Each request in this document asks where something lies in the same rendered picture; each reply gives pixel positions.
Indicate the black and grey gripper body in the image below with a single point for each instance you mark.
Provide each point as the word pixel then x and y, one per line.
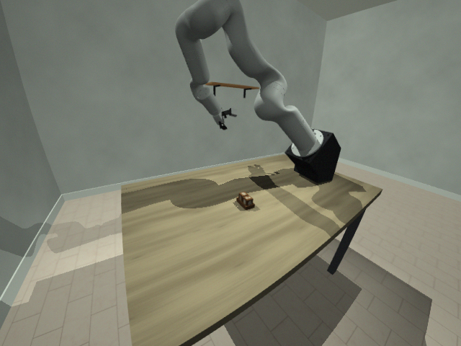
pixel 219 118

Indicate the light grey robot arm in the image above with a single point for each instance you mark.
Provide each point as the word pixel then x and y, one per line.
pixel 206 17

